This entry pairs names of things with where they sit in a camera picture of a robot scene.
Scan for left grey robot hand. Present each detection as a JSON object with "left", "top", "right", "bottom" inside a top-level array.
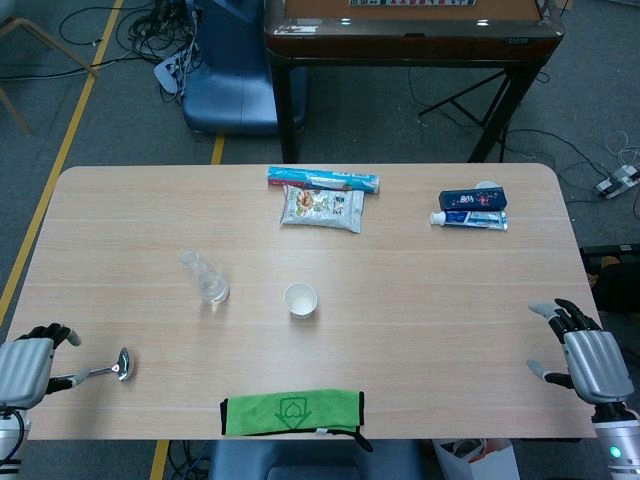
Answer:
[{"left": 0, "top": 322, "right": 92, "bottom": 411}]

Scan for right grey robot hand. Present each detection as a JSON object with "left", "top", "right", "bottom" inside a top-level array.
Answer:
[{"left": 527, "top": 298, "right": 635, "bottom": 405}]

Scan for transparent plastic water bottle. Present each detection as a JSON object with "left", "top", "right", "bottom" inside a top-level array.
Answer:
[{"left": 179, "top": 249, "right": 232, "bottom": 307}]

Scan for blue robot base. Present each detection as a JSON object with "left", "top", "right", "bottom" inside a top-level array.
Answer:
[{"left": 180, "top": 0, "right": 308, "bottom": 138}]

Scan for small white paper cup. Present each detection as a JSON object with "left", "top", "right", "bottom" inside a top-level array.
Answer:
[{"left": 283, "top": 282, "right": 320, "bottom": 320}]

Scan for black equipment case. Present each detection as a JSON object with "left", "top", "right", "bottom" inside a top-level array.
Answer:
[{"left": 579, "top": 243, "right": 640, "bottom": 315}]

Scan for metal spoon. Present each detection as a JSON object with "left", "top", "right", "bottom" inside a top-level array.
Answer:
[{"left": 74, "top": 346, "right": 133, "bottom": 385}]

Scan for white paper bag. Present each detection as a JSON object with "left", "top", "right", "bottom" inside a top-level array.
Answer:
[{"left": 431, "top": 438, "right": 522, "bottom": 480}]

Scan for grey power strip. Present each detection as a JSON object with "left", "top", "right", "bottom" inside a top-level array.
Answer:
[{"left": 592, "top": 166, "right": 640, "bottom": 200}]

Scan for blue white toothpaste tube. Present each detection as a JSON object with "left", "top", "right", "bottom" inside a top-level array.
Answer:
[{"left": 429, "top": 209, "right": 510, "bottom": 233}]

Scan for dark blue toothpaste box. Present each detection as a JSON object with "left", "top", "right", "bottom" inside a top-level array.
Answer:
[{"left": 438, "top": 186, "right": 510, "bottom": 213}]

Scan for green microfiber cloth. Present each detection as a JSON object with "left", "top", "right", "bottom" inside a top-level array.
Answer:
[{"left": 219, "top": 389, "right": 375, "bottom": 454}]

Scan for black tripod stand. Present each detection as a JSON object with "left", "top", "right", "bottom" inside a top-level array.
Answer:
[{"left": 418, "top": 68, "right": 512, "bottom": 137}]

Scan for white snack bag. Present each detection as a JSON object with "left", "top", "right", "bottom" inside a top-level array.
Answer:
[{"left": 279, "top": 183, "right": 367, "bottom": 235}]

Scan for white power strip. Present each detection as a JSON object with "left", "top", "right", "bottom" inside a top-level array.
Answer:
[{"left": 153, "top": 48, "right": 195, "bottom": 95}]

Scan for blue plastic wrap box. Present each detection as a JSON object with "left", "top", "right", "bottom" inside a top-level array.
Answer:
[{"left": 265, "top": 165, "right": 382, "bottom": 197}]

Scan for chair with wooden legs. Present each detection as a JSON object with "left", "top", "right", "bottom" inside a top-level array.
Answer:
[{"left": 0, "top": 16, "right": 101, "bottom": 137}]

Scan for brown mahjong table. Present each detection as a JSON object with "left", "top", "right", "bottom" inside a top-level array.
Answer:
[{"left": 262, "top": 0, "right": 562, "bottom": 164}]

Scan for white floor cable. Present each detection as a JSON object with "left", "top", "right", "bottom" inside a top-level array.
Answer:
[{"left": 606, "top": 129, "right": 640, "bottom": 167}]

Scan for black floor cable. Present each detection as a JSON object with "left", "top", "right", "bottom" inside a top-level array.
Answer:
[{"left": 503, "top": 128, "right": 614, "bottom": 192}]

